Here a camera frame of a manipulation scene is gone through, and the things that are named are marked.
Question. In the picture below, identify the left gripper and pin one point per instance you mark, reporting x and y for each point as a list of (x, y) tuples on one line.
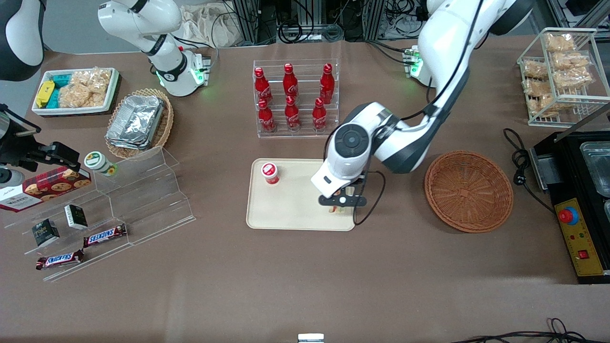
[(359, 181)]

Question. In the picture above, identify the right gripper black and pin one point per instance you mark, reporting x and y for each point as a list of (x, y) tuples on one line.
[(18, 147)]

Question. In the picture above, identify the sandwich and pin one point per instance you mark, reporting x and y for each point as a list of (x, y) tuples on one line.
[(337, 209)]

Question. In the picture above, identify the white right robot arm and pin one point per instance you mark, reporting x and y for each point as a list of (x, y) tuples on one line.
[(143, 19)]

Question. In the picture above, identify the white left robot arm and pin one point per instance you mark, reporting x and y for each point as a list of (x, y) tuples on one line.
[(443, 43)]

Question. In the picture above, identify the cream plastic tray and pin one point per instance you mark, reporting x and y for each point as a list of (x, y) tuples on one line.
[(295, 209)]

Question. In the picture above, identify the light wicker basket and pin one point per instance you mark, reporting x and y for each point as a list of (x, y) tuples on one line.
[(164, 124)]

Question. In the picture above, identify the brown round wicker basket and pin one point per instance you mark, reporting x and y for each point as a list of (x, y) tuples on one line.
[(469, 190)]

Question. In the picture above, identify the Walkers red cookie box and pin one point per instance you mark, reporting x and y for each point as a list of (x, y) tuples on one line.
[(43, 188)]

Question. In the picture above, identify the white green yogurt bottle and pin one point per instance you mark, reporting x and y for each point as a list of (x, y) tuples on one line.
[(97, 162)]

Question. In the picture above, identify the white rectangular bin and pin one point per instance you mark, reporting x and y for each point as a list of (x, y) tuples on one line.
[(76, 110)]

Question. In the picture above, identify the blue snack pack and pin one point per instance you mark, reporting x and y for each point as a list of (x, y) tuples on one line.
[(54, 98), (61, 79)]

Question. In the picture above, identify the clear bagged rice crackers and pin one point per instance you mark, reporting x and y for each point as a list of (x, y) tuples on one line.
[(78, 96), (93, 77)]

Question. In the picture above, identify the yellow snack pack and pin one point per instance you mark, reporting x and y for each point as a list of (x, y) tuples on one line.
[(45, 93)]

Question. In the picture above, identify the small black carton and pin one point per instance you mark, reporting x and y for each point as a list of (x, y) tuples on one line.
[(76, 216), (45, 233)]

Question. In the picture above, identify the clear acrylic bottle rack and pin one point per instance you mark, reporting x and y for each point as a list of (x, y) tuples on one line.
[(305, 133)]

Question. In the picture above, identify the red lidded small cup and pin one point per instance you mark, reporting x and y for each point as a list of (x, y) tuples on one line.
[(269, 172)]

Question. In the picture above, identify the stacked aluminium foil trays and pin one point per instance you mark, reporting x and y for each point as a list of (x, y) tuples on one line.
[(136, 121)]

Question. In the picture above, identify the red Coca-Cola bottle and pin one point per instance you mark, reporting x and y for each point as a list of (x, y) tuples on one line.
[(290, 82), (319, 116), (292, 115), (327, 83), (266, 118), (261, 85)]

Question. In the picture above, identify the Snickers chocolate bar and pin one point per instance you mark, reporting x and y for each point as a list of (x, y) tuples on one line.
[(105, 236), (59, 259)]

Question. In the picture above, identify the clear acrylic stepped shelf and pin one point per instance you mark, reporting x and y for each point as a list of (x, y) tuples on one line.
[(143, 200)]

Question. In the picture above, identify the small white object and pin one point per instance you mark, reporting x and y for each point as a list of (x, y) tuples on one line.
[(310, 338)]

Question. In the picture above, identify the crumpled white cloth bag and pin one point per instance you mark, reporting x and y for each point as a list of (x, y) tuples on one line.
[(205, 24)]

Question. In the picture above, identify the bagged bread snack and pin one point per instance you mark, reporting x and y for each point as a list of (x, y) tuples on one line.
[(536, 88), (534, 68), (572, 78), (543, 105), (560, 42), (569, 60)]

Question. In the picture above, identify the black yellow machine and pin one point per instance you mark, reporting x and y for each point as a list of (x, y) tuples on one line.
[(579, 238)]

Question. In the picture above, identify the steel appliance pan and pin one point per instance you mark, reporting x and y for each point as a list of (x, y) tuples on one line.
[(598, 166)]

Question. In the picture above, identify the aluminium frame rack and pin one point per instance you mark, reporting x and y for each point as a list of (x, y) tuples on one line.
[(252, 21)]

